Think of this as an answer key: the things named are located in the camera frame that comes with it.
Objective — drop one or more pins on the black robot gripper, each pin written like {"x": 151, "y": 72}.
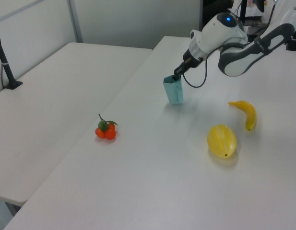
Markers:
{"x": 192, "y": 58}

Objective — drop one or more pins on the teal hexagonal mug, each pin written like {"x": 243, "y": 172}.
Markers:
{"x": 174, "y": 91}

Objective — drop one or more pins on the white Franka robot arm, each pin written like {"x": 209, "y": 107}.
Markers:
{"x": 211, "y": 31}

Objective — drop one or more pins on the yellow toy melon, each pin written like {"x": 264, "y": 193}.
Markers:
{"x": 221, "y": 141}

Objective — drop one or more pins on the yellow toy banana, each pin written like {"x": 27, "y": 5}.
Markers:
{"x": 250, "y": 114}

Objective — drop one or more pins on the black vertical pole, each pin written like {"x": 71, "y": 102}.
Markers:
{"x": 243, "y": 9}

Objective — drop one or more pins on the orange tangerine cluster with leaves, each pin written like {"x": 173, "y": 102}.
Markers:
{"x": 106, "y": 130}

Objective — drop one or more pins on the grey partition frame post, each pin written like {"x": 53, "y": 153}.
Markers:
{"x": 75, "y": 21}

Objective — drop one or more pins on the black clamp camera stand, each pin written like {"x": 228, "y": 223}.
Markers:
{"x": 295, "y": 43}

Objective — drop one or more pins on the black camera stand pole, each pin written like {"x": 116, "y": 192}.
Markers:
{"x": 5, "y": 62}

